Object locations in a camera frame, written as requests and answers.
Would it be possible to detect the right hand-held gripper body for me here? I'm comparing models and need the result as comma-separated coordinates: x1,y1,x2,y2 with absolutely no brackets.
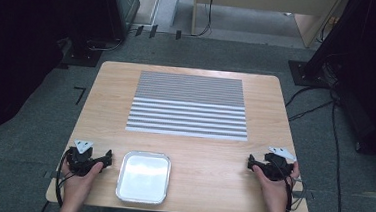
253,144,298,184

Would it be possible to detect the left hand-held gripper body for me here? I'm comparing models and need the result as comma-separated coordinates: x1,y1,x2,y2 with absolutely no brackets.
65,138,108,178

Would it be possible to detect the person's left hand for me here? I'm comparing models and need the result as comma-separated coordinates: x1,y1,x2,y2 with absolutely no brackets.
58,158,105,205

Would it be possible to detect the person's right hand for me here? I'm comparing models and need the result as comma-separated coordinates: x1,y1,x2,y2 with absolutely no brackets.
248,158,302,212

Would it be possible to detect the grey tape strip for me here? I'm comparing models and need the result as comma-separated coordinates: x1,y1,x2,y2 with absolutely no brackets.
43,169,64,181

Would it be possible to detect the silver metal tray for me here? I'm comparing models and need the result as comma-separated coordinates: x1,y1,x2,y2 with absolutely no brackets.
114,149,174,207

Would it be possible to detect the grey striped placemat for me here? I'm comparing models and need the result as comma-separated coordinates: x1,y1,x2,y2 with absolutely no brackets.
124,69,253,142

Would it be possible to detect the dark green cabinet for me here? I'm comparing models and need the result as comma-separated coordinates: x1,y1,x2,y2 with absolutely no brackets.
109,0,141,36

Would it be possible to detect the light wooden desk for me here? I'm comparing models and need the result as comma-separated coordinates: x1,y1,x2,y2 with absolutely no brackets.
190,0,347,52

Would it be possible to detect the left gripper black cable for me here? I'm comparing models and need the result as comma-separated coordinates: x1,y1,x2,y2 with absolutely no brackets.
53,146,75,210

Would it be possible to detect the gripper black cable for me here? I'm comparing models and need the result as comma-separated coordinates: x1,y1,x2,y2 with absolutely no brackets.
281,174,309,212
53,146,75,210

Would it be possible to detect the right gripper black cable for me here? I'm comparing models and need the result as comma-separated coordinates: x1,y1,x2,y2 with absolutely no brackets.
281,174,309,212

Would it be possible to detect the long black floor cable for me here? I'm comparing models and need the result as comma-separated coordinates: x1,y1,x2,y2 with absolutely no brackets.
322,90,354,212

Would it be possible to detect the black stand base plate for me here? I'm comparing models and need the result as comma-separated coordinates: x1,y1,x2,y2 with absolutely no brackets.
60,36,105,70
286,59,334,90

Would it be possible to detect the grey floor cable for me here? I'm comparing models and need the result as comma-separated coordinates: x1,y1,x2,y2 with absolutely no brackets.
85,33,126,54

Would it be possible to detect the black hanging cable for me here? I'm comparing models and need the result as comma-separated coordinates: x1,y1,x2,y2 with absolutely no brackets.
190,0,215,39

